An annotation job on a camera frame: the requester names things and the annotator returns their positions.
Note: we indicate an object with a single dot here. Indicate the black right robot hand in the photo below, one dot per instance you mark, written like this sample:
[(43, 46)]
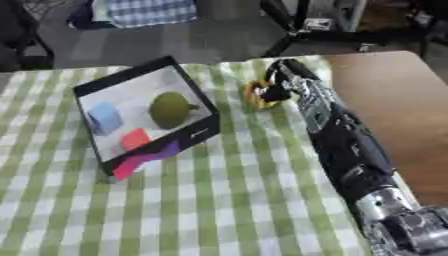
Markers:
[(279, 80)]

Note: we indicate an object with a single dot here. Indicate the yellow toy banana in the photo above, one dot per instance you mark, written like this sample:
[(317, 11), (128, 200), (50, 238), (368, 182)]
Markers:
[(254, 96)]

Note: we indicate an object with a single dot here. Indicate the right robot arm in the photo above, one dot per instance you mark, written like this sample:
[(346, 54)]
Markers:
[(350, 146)]

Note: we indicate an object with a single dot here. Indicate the black box with white inside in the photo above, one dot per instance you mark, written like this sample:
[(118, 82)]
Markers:
[(192, 131)]

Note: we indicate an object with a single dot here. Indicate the black tripod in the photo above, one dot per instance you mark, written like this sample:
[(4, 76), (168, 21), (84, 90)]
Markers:
[(297, 26)]

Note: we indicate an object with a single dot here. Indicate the green toy pear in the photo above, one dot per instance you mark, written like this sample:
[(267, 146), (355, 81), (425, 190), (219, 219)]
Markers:
[(169, 110)]

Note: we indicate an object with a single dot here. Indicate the checked cloth bag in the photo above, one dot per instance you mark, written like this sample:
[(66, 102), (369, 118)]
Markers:
[(149, 11)]

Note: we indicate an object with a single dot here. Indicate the red block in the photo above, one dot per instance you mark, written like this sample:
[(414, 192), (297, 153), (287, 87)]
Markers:
[(135, 139)]

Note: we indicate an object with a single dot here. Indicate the blue block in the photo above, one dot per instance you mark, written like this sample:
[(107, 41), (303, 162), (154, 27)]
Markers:
[(106, 117)]

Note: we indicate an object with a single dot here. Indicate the black chair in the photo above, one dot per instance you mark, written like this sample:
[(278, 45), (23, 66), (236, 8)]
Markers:
[(23, 36)]

